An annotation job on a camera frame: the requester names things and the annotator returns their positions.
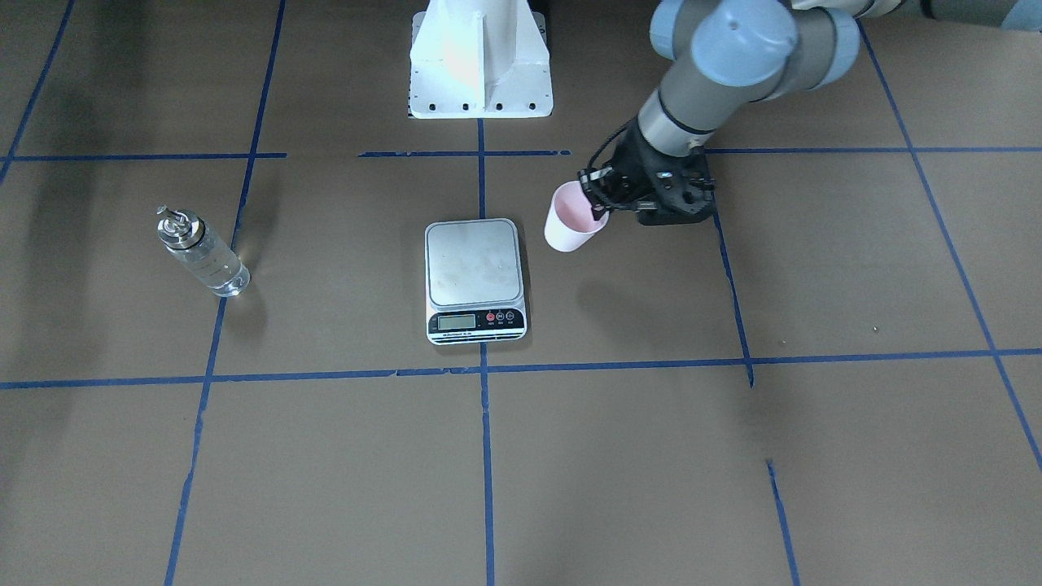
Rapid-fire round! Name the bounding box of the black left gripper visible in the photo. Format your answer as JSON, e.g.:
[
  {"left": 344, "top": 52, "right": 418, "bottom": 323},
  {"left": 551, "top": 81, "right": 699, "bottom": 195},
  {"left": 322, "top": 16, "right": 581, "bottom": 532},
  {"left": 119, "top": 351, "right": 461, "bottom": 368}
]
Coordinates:
[{"left": 577, "top": 122, "right": 717, "bottom": 225}]

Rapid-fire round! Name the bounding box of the pink cup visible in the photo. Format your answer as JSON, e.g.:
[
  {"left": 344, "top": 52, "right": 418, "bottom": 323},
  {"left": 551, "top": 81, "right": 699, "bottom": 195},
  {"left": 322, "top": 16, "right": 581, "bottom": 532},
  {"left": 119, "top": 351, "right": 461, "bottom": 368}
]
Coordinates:
[{"left": 544, "top": 181, "right": 610, "bottom": 252}]

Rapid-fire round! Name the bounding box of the glass sauce bottle metal spout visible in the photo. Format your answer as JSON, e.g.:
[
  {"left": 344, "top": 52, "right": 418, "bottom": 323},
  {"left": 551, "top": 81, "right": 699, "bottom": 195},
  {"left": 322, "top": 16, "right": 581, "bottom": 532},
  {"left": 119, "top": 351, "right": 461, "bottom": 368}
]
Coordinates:
[{"left": 156, "top": 205, "right": 251, "bottom": 297}]

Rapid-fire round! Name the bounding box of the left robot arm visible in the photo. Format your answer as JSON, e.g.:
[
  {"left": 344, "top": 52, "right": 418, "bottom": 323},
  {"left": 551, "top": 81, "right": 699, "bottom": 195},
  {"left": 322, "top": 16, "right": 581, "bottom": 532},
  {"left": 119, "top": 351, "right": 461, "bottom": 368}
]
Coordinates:
[{"left": 568, "top": 1, "right": 1040, "bottom": 230}]

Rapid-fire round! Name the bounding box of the digital kitchen scale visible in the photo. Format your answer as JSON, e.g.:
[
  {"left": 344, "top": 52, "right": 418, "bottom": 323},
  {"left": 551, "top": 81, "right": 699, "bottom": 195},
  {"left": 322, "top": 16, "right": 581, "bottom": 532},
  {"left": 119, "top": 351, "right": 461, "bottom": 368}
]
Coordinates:
[{"left": 424, "top": 218, "right": 528, "bottom": 345}]

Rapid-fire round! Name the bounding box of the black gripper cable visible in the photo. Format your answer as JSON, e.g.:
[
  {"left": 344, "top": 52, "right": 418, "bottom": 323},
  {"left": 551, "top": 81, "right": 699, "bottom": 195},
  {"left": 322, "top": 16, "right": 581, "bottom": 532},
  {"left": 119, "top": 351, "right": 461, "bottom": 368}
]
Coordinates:
[{"left": 588, "top": 120, "right": 637, "bottom": 176}]

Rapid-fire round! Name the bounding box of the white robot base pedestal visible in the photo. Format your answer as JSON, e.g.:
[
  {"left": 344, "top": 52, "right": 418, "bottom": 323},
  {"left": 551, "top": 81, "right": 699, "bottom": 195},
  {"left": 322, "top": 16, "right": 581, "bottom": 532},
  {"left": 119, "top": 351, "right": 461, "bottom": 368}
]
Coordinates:
[{"left": 407, "top": 1, "right": 554, "bottom": 120}]

